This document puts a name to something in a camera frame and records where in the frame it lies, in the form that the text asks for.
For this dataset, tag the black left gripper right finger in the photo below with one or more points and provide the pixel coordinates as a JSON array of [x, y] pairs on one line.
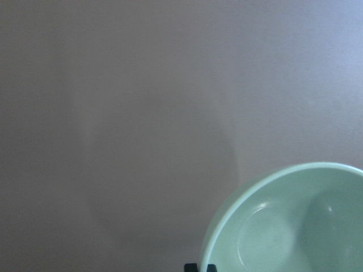
[[211, 268]]

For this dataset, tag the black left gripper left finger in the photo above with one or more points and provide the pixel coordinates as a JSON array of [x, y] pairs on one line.
[[190, 267]]

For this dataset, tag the light green ceramic bowl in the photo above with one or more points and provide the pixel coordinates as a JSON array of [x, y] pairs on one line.
[[306, 217]]

